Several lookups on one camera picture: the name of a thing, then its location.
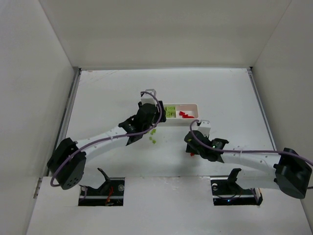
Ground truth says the green 2x2 lego plate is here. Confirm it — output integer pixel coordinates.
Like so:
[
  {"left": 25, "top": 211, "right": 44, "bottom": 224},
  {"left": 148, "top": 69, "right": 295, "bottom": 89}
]
[{"left": 165, "top": 110, "right": 176, "bottom": 118}]

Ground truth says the green 2x2 lego brick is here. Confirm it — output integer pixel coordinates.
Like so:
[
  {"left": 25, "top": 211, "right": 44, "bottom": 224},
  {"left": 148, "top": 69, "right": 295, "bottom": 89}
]
[{"left": 164, "top": 106, "right": 176, "bottom": 110}]

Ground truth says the red small lego piece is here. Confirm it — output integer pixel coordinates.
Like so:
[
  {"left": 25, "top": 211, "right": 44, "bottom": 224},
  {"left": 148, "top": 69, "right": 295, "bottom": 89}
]
[{"left": 182, "top": 115, "right": 194, "bottom": 119}]

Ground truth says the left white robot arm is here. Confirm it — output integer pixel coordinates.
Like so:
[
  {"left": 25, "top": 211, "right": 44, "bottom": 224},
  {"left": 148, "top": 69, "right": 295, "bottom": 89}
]
[{"left": 47, "top": 101, "right": 166, "bottom": 190}]

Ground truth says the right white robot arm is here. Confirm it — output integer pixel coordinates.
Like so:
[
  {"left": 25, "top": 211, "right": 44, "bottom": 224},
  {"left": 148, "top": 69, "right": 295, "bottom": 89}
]
[{"left": 184, "top": 130, "right": 313, "bottom": 199}]

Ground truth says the white divided container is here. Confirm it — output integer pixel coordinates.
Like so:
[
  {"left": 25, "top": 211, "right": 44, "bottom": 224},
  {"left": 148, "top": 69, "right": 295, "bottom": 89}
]
[{"left": 160, "top": 104, "right": 199, "bottom": 126}]

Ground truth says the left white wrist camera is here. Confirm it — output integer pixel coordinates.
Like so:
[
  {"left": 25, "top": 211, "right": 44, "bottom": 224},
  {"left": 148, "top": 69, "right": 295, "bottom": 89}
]
[{"left": 141, "top": 89, "right": 157, "bottom": 105}]

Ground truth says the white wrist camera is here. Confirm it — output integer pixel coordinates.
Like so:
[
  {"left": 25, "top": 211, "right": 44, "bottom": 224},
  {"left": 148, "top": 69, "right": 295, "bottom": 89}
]
[
  {"left": 197, "top": 120, "right": 211, "bottom": 137},
  {"left": 141, "top": 89, "right": 157, "bottom": 105}
]

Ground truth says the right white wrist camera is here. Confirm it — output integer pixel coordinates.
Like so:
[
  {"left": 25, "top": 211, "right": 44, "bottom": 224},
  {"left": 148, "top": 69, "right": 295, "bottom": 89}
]
[{"left": 197, "top": 120, "right": 211, "bottom": 137}]

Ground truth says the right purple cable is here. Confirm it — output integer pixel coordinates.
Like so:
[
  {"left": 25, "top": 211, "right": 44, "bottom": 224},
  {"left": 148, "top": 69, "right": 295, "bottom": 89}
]
[{"left": 189, "top": 119, "right": 313, "bottom": 167}]

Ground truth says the purple cable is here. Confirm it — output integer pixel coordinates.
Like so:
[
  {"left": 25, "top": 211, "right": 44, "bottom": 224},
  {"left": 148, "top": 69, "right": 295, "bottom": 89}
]
[
  {"left": 189, "top": 119, "right": 313, "bottom": 167},
  {"left": 50, "top": 91, "right": 163, "bottom": 188}
]

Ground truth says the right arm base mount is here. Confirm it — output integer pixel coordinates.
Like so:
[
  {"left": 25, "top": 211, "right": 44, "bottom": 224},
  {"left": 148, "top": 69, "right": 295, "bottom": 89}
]
[{"left": 210, "top": 168, "right": 263, "bottom": 206}]

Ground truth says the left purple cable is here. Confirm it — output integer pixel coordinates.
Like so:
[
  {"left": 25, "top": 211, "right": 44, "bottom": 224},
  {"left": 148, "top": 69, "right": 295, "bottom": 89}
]
[{"left": 50, "top": 91, "right": 163, "bottom": 188}]

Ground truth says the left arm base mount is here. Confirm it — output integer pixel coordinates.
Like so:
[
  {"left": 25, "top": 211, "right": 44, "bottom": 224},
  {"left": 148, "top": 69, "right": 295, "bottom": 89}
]
[{"left": 78, "top": 168, "right": 125, "bottom": 207}]

